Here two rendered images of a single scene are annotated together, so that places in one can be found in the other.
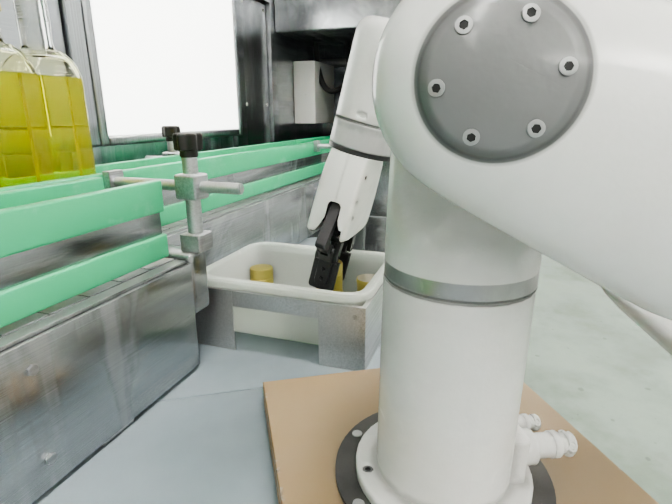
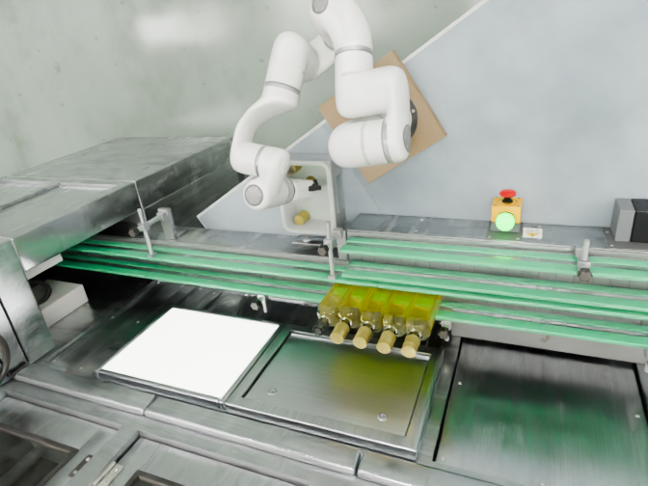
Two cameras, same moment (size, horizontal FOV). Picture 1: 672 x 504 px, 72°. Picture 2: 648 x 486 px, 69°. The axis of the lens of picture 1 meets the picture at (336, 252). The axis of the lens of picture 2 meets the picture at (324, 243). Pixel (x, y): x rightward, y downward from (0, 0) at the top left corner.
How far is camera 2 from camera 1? 1.00 m
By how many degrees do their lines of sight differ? 45
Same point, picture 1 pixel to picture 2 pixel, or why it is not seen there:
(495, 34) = (407, 141)
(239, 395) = (369, 190)
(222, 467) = (401, 178)
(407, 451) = not seen: hidden behind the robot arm
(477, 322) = not seen: hidden behind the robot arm
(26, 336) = (412, 235)
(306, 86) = (60, 307)
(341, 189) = (305, 188)
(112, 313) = (387, 230)
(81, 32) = (263, 356)
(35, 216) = (391, 253)
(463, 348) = not seen: hidden behind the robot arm
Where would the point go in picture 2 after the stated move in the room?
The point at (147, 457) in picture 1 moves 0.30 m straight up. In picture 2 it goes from (405, 201) to (375, 247)
